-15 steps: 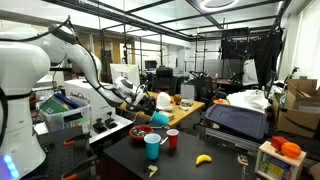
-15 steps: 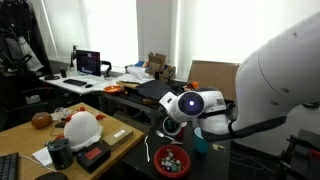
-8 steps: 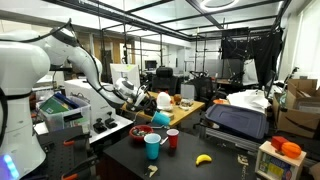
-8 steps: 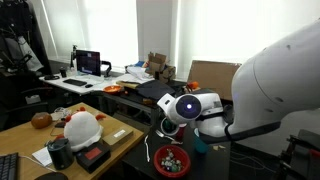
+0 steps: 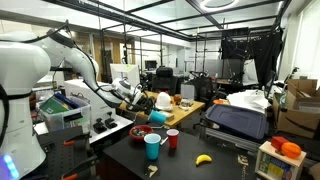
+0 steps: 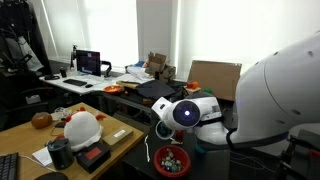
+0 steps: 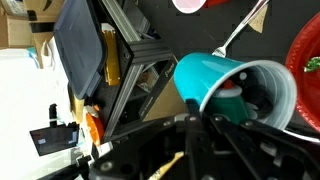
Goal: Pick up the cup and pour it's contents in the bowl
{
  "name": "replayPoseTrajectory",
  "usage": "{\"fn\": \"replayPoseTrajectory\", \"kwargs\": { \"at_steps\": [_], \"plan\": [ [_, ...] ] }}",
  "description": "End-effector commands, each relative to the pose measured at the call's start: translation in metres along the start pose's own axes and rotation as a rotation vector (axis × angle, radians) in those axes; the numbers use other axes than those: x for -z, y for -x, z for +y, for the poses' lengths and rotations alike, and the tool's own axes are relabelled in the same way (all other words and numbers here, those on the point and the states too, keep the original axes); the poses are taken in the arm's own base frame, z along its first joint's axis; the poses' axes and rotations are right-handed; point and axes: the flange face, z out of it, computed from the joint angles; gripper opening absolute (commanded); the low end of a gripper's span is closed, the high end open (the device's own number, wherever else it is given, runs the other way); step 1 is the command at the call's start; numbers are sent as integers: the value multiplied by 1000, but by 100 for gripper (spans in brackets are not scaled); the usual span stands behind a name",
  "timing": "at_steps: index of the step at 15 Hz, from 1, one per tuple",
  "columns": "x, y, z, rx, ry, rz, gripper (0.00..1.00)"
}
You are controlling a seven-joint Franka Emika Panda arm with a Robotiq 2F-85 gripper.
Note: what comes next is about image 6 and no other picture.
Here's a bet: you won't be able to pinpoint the brown ball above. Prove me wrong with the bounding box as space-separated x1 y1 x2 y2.
30 111 54 130

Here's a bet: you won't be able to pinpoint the white plastic fork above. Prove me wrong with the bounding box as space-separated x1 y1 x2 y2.
169 136 184 146

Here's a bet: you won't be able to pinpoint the slim black keyboard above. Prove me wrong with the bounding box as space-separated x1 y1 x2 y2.
62 78 88 88

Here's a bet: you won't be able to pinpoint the glass jar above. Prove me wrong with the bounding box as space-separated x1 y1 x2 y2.
53 107 69 122

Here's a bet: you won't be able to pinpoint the large brown cardboard box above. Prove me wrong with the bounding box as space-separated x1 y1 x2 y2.
187 59 243 103

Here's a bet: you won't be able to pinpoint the white paper pile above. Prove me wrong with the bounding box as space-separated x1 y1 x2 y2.
124 64 155 84

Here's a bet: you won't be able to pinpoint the dark hanging clothes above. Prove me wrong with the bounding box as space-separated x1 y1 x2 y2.
0 0 51 78

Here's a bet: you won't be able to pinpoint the black mechanical keyboard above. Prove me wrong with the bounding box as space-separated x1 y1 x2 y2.
0 152 20 180

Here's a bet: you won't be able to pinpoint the open cardboard box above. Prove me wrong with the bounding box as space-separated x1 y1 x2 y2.
144 51 177 84

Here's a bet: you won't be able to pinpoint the metal frame table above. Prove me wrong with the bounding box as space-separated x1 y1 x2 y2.
99 79 188 126

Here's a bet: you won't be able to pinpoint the white chicken plush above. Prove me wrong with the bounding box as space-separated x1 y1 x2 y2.
53 106 108 153

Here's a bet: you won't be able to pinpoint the wooden table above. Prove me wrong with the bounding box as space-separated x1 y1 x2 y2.
0 102 146 180

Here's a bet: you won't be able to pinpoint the black box red label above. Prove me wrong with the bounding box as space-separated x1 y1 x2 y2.
74 141 112 175

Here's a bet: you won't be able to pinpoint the black computer monitor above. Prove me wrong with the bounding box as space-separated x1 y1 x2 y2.
75 49 102 78

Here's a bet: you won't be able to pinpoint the flat brown cardboard box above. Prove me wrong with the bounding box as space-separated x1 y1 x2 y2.
101 125 135 152

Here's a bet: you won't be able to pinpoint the small teal plastic cup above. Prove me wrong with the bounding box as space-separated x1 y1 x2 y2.
154 119 176 141

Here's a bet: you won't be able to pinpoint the orange toy ball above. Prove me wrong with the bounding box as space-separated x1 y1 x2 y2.
186 81 200 90

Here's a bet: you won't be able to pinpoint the white desk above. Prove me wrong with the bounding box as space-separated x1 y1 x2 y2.
38 71 134 98

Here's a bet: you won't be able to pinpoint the black oval pad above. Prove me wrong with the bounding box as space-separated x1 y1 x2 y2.
34 171 69 180

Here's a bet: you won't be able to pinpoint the black desk tripod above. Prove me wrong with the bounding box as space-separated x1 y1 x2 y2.
69 44 78 71

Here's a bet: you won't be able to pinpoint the white paper sheet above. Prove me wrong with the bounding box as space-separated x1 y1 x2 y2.
31 146 54 168

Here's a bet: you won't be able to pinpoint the black mug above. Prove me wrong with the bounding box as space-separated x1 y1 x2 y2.
46 137 75 172
59 66 68 79

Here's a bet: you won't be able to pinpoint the white plastic knife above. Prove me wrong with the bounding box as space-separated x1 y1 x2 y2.
143 134 152 164

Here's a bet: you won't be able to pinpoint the orange bowl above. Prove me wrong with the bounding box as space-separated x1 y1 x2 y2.
102 84 124 95

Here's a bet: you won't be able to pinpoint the red bowl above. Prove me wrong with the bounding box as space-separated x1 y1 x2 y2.
153 144 192 179

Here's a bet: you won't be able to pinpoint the black office chair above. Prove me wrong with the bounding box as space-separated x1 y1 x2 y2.
0 74 64 133

